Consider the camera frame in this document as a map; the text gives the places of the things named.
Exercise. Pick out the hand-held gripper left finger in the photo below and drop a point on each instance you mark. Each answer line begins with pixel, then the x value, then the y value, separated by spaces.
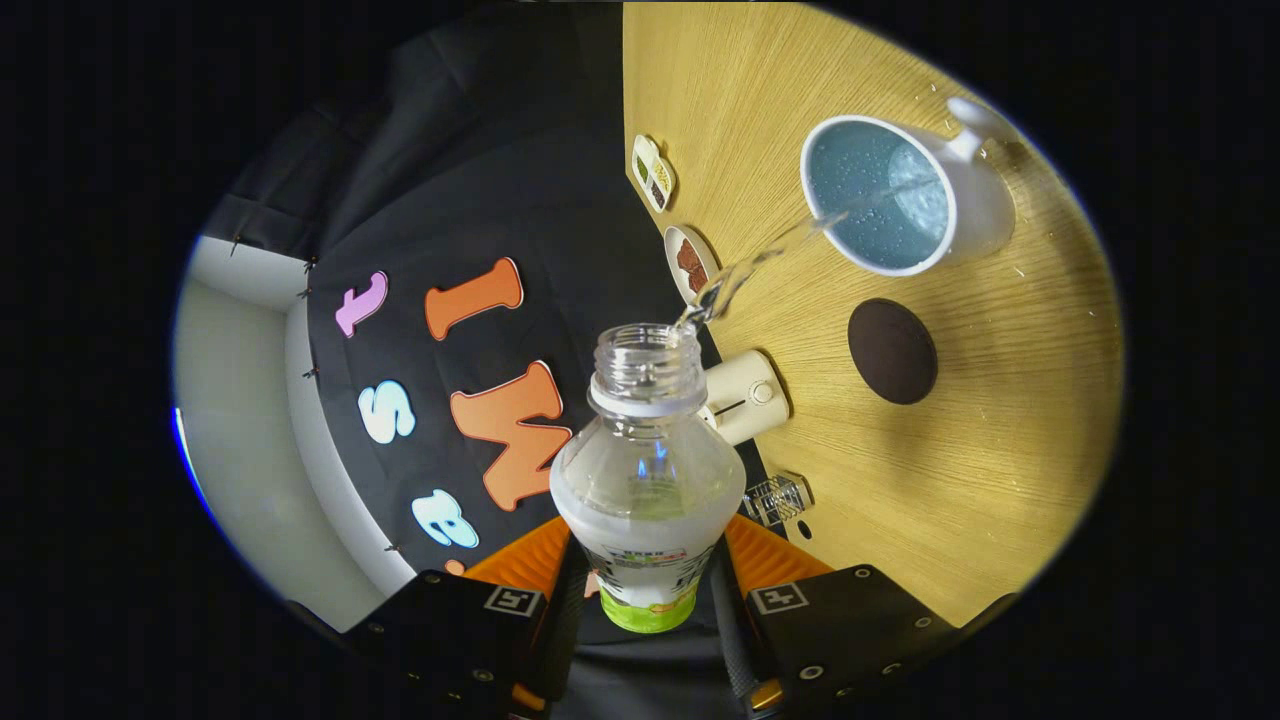
pixel 562 640

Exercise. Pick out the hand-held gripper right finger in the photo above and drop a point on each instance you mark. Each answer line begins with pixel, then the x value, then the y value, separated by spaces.
pixel 730 640

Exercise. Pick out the clear bottle with white label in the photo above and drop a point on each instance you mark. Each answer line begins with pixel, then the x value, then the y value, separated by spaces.
pixel 645 500

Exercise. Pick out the dark brown round coaster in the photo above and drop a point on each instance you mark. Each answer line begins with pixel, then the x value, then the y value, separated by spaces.
pixel 892 352

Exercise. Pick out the clear juice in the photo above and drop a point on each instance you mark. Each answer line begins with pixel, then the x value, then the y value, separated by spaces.
pixel 760 262

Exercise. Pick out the white cup with blue inside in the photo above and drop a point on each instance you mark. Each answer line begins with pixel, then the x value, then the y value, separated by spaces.
pixel 985 210

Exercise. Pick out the cream toaster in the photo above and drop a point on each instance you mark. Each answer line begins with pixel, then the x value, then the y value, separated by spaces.
pixel 745 400

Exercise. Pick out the wooden table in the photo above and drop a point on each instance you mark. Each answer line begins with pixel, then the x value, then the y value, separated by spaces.
pixel 950 480

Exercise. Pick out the brown food piece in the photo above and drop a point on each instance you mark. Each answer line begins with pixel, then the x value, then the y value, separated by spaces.
pixel 688 252
pixel 696 278

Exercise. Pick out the round cream plate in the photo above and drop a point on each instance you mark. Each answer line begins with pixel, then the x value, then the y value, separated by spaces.
pixel 675 270

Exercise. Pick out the white divided condiment dish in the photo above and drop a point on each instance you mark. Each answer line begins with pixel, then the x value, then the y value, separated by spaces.
pixel 655 175

